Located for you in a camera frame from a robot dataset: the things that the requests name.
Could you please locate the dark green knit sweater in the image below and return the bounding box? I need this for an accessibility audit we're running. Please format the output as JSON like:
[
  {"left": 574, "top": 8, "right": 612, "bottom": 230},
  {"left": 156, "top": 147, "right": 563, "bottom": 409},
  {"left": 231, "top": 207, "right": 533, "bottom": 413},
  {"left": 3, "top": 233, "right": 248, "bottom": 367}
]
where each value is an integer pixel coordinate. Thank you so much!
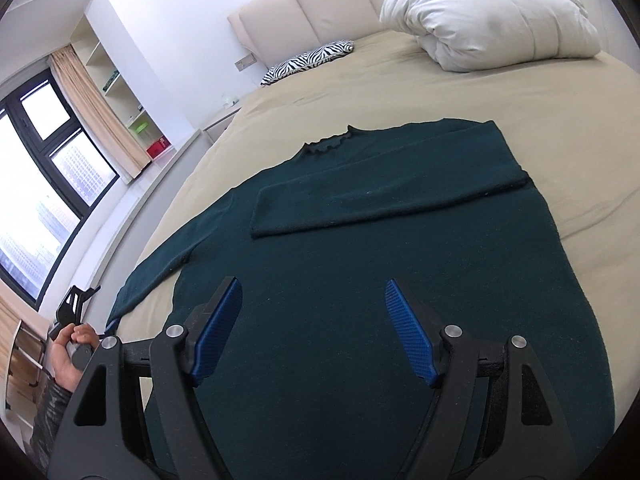
[{"left": 110, "top": 119, "right": 615, "bottom": 479}]

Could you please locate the black jacket sleeve forearm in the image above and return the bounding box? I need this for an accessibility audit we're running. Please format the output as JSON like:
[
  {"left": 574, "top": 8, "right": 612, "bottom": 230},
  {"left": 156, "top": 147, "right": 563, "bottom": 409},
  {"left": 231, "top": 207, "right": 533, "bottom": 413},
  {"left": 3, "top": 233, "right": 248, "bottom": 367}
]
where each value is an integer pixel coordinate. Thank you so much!
[{"left": 26, "top": 376, "right": 78, "bottom": 474}]

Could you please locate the person's left hand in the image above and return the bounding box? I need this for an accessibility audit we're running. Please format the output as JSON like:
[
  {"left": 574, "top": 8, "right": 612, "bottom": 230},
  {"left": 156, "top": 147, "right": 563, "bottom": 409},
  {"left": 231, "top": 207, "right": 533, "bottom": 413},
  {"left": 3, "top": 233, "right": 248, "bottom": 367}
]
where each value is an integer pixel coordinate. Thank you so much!
[{"left": 51, "top": 323, "right": 100, "bottom": 392}]

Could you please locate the black framed window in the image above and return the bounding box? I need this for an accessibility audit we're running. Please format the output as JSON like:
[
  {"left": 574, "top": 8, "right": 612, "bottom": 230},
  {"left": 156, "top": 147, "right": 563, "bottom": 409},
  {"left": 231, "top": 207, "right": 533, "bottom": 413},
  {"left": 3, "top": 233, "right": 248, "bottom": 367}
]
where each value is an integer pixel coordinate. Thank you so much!
[{"left": 1, "top": 68, "right": 118, "bottom": 309}]

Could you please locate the beige curtain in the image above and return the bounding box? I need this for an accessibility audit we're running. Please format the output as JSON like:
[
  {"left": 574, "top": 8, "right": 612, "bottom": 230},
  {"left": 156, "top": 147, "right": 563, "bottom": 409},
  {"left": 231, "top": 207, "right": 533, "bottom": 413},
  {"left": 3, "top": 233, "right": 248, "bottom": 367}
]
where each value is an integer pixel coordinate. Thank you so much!
[{"left": 48, "top": 44, "right": 152, "bottom": 182}]

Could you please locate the red box on shelf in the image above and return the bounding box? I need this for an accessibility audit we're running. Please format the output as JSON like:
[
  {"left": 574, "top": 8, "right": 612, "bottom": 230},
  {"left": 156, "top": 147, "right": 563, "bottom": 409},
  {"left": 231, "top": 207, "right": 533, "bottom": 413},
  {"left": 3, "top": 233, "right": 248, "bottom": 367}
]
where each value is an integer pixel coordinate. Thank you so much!
[{"left": 146, "top": 136, "right": 171, "bottom": 159}]

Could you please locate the white bedside table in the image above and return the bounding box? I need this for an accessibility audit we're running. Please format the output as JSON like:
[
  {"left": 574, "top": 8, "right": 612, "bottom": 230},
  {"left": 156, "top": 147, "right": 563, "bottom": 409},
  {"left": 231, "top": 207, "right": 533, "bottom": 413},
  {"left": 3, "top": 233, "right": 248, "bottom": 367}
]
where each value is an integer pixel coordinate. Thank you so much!
[{"left": 201, "top": 102, "right": 241, "bottom": 144}]

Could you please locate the green item on shelf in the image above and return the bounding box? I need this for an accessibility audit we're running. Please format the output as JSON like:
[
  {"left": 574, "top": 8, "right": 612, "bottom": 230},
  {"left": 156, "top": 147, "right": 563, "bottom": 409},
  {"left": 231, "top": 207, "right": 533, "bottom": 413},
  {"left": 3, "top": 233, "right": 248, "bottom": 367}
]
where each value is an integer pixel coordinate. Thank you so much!
[{"left": 127, "top": 110, "right": 150, "bottom": 134}]

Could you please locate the beige bed sheet mattress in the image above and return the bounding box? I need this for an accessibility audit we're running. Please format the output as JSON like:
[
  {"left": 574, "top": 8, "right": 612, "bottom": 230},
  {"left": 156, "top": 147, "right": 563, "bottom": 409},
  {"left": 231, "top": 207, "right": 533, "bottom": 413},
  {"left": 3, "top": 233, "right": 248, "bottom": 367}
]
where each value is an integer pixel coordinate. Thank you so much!
[{"left": 118, "top": 32, "right": 639, "bottom": 437}]

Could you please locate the zebra print pillow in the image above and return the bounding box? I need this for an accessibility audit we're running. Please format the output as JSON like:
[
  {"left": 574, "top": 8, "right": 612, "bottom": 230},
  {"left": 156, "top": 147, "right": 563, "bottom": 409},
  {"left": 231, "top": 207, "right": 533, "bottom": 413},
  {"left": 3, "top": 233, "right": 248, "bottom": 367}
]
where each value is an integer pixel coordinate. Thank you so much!
[{"left": 260, "top": 40, "right": 355, "bottom": 87}]

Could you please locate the white duvet pile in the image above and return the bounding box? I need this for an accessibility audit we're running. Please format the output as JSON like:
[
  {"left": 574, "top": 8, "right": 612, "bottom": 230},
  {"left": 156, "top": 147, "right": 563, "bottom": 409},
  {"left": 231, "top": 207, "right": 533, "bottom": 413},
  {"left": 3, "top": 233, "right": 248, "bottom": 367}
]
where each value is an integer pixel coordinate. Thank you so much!
[{"left": 380, "top": 0, "right": 601, "bottom": 73}]

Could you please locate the beige padded headboard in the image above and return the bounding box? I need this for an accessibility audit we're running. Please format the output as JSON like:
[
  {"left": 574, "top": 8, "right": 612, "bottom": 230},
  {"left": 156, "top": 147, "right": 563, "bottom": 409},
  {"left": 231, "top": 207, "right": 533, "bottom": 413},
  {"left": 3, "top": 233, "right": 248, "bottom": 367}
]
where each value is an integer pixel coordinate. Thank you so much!
[{"left": 228, "top": 0, "right": 383, "bottom": 67}]

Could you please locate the wall socket plate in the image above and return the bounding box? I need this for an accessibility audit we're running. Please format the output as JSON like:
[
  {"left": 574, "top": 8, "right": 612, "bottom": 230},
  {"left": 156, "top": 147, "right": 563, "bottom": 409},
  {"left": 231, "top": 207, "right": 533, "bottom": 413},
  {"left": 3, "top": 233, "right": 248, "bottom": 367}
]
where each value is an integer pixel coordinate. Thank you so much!
[{"left": 234, "top": 54, "right": 256, "bottom": 72}]

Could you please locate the white wall shelf unit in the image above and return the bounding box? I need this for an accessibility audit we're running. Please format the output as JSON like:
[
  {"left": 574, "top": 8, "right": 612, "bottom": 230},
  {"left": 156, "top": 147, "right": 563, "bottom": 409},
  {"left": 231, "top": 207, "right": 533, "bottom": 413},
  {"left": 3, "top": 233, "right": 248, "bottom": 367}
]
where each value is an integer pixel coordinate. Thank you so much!
[{"left": 70, "top": 14, "right": 176, "bottom": 166}]

